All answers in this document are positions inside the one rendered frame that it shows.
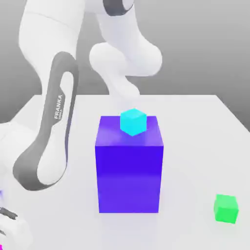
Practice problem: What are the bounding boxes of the small green cube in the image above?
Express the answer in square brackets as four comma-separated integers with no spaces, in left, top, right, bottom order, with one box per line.
[213,194,239,225]

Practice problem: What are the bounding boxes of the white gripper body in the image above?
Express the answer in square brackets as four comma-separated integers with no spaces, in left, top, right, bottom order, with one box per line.
[0,218,33,250]

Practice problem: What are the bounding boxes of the small cyan cube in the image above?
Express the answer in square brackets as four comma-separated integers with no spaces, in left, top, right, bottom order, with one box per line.
[120,108,147,137]

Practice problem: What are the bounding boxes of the large blue box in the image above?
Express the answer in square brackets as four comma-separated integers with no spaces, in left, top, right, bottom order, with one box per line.
[95,115,164,214]

